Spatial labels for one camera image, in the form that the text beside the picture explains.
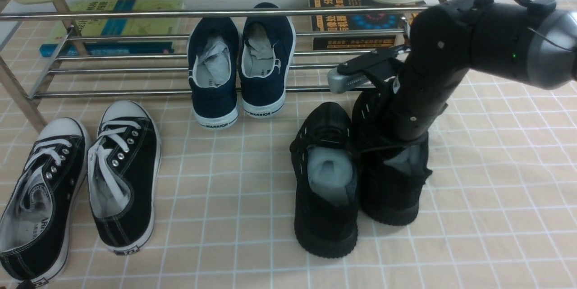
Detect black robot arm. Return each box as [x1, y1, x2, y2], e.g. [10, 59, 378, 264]
[387, 0, 576, 141]

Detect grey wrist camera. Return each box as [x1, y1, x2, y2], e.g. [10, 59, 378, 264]
[327, 45, 411, 94]

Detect black canvas sneaker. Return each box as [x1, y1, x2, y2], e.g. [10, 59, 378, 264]
[0, 118, 91, 287]
[88, 100, 161, 256]

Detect silver metal shoe rack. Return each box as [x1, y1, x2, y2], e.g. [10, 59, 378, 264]
[1, 0, 447, 133]

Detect navy canvas shoe right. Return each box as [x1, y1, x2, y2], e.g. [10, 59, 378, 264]
[239, 16, 296, 119]

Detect black knit shoe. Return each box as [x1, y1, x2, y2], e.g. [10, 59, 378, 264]
[290, 102, 359, 259]
[352, 88, 433, 226]

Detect green and blue book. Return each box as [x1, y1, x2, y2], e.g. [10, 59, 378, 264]
[39, 0, 185, 57]

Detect navy canvas shoe left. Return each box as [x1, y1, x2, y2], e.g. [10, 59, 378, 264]
[186, 18, 240, 129]

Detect black canvas sneaker right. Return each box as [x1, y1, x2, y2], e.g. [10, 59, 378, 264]
[88, 100, 161, 256]

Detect black canvas sneaker left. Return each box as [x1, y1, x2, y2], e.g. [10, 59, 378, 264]
[0, 118, 91, 287]

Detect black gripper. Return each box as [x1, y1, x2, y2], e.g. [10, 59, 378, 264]
[389, 61, 469, 141]

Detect navy canvas shoe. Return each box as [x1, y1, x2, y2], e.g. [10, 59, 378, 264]
[186, 18, 240, 129]
[239, 16, 296, 119]

